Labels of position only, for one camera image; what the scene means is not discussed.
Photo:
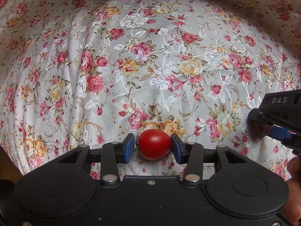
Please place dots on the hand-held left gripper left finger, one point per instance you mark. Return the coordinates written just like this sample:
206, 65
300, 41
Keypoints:
128, 147

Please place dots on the red cherry tomato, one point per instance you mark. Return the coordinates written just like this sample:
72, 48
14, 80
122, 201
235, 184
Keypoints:
154, 143

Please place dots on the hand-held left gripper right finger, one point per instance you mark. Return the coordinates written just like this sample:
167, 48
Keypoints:
177, 149

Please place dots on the floral tablecloth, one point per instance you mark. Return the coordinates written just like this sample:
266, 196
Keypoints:
117, 63

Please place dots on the person's right hand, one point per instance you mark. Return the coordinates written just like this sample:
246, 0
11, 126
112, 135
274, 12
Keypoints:
294, 193

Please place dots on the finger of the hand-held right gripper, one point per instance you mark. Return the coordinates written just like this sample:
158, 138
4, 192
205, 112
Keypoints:
255, 115
279, 132

